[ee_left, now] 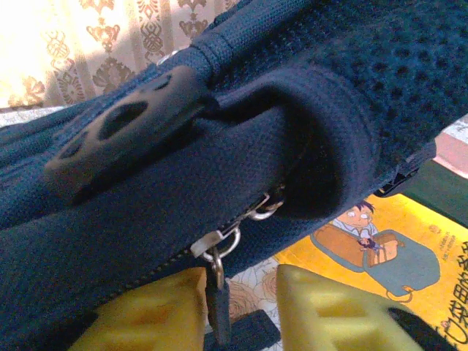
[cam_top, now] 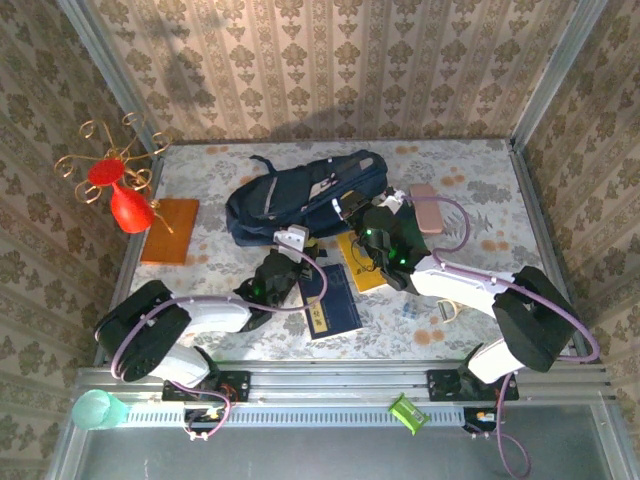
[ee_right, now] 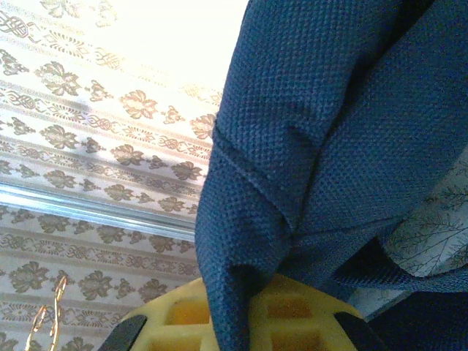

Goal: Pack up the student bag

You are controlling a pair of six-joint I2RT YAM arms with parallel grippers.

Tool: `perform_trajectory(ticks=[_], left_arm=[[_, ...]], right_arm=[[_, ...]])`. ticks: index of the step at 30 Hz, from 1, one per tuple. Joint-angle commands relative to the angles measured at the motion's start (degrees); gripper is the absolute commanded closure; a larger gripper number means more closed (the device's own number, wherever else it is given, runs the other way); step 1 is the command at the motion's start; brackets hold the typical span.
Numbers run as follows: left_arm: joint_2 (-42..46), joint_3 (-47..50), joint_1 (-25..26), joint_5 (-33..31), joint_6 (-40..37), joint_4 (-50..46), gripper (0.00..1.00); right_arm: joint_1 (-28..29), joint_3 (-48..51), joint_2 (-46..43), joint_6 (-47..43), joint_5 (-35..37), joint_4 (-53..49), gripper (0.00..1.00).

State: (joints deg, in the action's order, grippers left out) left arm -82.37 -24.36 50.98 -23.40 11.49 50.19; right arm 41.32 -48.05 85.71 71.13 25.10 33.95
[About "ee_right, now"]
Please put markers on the navy blue backpack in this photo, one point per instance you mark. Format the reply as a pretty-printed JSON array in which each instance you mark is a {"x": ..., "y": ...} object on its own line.
[{"x": 311, "y": 109}]

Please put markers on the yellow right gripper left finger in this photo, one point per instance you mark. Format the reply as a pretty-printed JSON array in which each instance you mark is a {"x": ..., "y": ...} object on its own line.
[{"x": 172, "y": 321}]

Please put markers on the floral tablecloth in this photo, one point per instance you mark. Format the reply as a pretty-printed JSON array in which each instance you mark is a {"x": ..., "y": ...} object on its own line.
[{"x": 438, "y": 226}]

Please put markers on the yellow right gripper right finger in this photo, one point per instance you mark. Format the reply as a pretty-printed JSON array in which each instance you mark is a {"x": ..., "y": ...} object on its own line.
[{"x": 300, "y": 321}]

